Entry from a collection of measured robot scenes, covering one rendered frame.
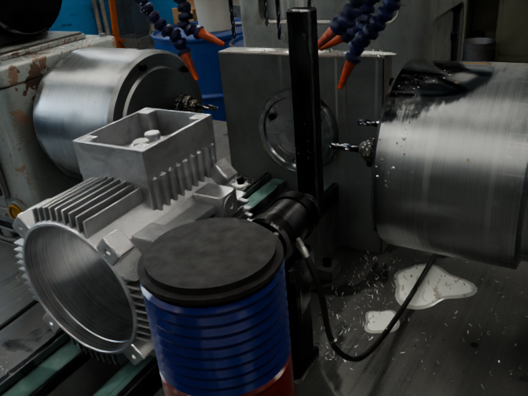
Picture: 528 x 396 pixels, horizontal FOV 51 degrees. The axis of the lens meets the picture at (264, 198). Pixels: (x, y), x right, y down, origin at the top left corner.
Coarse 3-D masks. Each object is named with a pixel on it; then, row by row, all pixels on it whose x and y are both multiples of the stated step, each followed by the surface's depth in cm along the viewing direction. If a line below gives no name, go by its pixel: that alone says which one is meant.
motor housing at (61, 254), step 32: (64, 192) 57; (96, 192) 55; (128, 192) 57; (192, 192) 62; (64, 224) 53; (96, 224) 52; (128, 224) 55; (160, 224) 57; (32, 256) 60; (64, 256) 64; (96, 256) 68; (128, 256) 53; (32, 288) 61; (64, 288) 64; (96, 288) 66; (128, 288) 52; (64, 320) 62; (96, 320) 63; (128, 320) 64; (96, 352) 60
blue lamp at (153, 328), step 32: (160, 320) 21; (192, 320) 21; (224, 320) 21; (256, 320) 21; (288, 320) 24; (160, 352) 22; (192, 352) 21; (224, 352) 21; (256, 352) 22; (288, 352) 24; (192, 384) 22; (224, 384) 22; (256, 384) 22
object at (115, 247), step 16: (224, 160) 65; (224, 176) 64; (16, 224) 57; (32, 224) 56; (112, 240) 51; (128, 240) 52; (112, 256) 51; (48, 320) 62; (128, 352) 56; (144, 352) 56
